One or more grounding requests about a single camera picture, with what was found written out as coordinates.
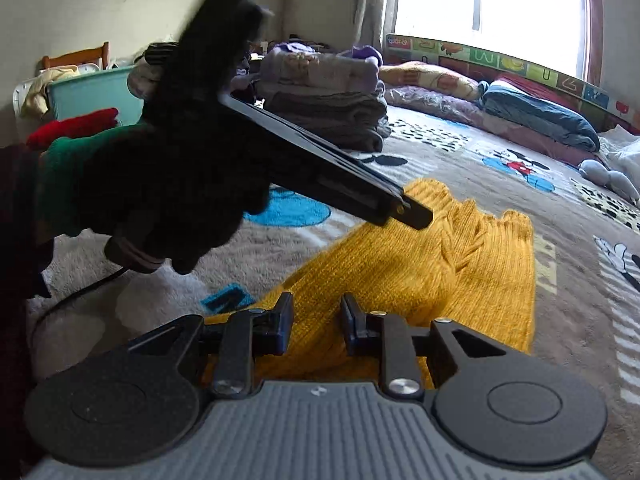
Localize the teal storage box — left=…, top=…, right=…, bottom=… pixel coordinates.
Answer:
left=47, top=66, right=146, bottom=126

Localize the yellow cartoon pillow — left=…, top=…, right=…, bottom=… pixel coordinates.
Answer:
left=378, top=61, right=483, bottom=102

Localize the white pillow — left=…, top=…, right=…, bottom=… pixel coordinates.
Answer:
left=597, top=125, right=640, bottom=171

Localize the pale curtain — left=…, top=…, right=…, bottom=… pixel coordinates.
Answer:
left=356, top=0, right=403, bottom=53

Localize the purple floral pillow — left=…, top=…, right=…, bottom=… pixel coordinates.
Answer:
left=382, top=84, right=583, bottom=167

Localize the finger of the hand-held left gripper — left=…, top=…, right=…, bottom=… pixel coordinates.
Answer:
left=387, top=194, right=434, bottom=231

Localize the colourful picture headboard mat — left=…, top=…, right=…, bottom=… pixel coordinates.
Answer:
left=385, top=34, right=640, bottom=133

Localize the light blue plush toy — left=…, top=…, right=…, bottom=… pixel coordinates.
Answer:
left=579, top=159, right=640, bottom=200

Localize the wooden chair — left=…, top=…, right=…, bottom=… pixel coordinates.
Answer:
left=41, top=41, right=111, bottom=72

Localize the black cable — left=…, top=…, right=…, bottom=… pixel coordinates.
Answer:
left=30, top=265, right=128, bottom=341

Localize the red cloth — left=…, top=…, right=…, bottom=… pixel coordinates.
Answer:
left=26, top=108, right=120, bottom=150

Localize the cartoon printed blanket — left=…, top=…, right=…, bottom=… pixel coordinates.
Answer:
left=27, top=105, right=640, bottom=441

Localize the white plastic basket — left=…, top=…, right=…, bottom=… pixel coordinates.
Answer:
left=11, top=79, right=32, bottom=120

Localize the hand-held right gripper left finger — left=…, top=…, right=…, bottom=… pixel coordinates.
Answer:
left=127, top=291, right=295, bottom=400

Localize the person's left hand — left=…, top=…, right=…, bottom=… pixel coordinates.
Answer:
left=80, top=110, right=271, bottom=276

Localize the bright window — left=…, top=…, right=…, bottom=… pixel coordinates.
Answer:
left=395, top=0, right=593, bottom=81

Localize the folded blue quilt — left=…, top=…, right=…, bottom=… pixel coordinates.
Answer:
left=477, top=80, right=601, bottom=153

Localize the yellow knit sweater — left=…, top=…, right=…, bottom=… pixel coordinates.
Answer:
left=200, top=177, right=537, bottom=391

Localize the pale yellow cloth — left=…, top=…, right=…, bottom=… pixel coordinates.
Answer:
left=24, top=64, right=81, bottom=116

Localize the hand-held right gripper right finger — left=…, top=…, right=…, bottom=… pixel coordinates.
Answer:
left=340, top=292, right=521, bottom=401

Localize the purple and grey clothes stack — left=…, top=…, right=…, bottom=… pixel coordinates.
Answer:
left=255, top=42, right=393, bottom=153

